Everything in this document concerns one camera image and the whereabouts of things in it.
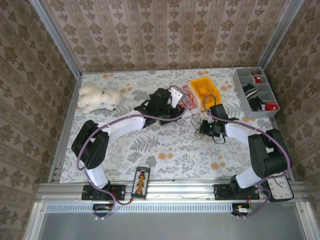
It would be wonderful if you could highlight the black plastic bin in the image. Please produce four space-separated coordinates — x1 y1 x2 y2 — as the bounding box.
149 87 181 121

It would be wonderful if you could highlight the black cable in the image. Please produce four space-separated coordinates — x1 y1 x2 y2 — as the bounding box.
184 109 213 141

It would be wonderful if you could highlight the yellow plastic bin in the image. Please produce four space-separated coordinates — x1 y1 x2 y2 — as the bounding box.
189 76 222 111

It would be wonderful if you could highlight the red cable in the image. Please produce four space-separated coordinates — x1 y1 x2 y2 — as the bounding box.
181 83 201 111

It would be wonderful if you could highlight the orange cable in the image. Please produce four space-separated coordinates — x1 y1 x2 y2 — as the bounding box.
196 84 217 101

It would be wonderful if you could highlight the black white striped sock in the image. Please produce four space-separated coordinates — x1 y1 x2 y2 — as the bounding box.
241 83 266 112

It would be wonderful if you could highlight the grey organizer tray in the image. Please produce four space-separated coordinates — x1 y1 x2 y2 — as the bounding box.
232 66 281 120

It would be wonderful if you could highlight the white plush toy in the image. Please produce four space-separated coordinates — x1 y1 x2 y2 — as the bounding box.
76 83 124 115

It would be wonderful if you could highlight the red fabric item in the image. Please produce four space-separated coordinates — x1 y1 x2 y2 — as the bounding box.
264 101 280 112

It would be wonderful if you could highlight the black board with orange connectors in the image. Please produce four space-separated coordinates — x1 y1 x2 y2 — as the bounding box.
130 166 151 200

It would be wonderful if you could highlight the black power connector box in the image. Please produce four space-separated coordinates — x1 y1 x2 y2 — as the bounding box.
91 203 114 218
231 202 254 218

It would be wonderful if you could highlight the black white analog clock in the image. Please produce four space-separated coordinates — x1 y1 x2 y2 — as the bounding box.
266 174 295 203

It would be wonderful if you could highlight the grey metal shelf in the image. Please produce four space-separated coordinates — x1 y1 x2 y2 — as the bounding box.
23 202 320 240

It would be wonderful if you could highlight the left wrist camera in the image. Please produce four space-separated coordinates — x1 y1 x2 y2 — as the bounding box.
169 86 185 109

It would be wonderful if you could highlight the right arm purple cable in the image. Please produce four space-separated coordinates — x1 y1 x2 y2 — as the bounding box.
201 94 293 220

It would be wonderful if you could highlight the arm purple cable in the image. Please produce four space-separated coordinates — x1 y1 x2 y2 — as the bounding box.
76 84 188 221
201 94 293 220

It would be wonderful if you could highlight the aluminium side rail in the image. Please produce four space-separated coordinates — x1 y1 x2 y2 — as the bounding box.
47 73 83 183
263 69 296 182

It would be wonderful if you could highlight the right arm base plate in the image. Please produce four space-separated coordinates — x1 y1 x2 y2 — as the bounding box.
213 183 261 201

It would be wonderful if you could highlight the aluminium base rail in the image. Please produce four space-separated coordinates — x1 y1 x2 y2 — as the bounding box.
36 177 310 204

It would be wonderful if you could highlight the grey slotted cable duct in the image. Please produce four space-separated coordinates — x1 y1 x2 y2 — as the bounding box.
45 202 235 214

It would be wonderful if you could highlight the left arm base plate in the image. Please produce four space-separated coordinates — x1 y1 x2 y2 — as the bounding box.
81 183 126 201

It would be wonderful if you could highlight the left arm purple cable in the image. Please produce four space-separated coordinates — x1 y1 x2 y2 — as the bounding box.
76 84 188 221

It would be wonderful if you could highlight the red power wire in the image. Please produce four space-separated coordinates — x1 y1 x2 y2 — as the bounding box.
112 196 136 206

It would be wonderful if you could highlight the aluminium frame post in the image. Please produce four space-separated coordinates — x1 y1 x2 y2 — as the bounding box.
28 0 84 77
256 0 305 74

